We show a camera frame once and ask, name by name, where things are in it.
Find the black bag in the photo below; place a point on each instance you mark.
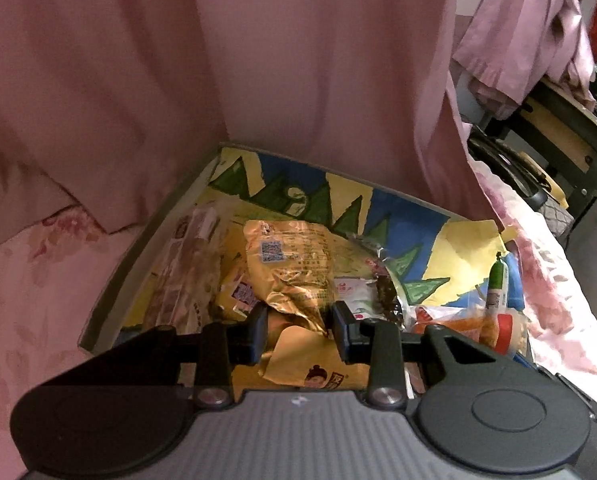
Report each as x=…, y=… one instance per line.
x=508, y=165

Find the wooden desk with metal frame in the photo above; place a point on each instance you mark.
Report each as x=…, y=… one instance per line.
x=593, y=160

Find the tied lilac curtain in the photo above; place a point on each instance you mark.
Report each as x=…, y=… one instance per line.
x=523, y=35

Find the white red-print sachet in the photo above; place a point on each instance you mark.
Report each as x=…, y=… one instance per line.
x=353, y=290

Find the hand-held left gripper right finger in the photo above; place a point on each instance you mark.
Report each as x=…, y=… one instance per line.
x=346, y=335

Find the pink curtain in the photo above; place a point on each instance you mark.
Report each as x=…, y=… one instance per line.
x=278, y=60

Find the grey quilted cushion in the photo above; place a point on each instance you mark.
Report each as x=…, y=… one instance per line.
x=553, y=217

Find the yellow flat item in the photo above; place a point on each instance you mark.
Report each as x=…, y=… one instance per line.
x=553, y=189

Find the orange snack packet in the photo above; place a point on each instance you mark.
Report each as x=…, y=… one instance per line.
x=458, y=322

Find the white cup with red band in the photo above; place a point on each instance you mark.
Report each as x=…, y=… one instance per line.
x=510, y=335

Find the large golden snack bag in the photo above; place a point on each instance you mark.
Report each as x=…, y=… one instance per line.
x=298, y=260

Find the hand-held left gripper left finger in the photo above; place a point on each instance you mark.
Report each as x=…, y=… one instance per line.
x=256, y=332

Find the yellow cartoon snack packet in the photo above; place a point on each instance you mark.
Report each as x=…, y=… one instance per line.
x=298, y=357

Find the colourful painted cardboard box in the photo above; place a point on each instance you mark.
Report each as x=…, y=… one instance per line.
x=418, y=210

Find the long pinkish biscuit packet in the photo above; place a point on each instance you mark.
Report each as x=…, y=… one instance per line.
x=188, y=260

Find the silver dark snack packet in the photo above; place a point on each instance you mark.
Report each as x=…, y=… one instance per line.
x=388, y=300

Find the green sausage stick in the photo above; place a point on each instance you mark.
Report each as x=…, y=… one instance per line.
x=497, y=280

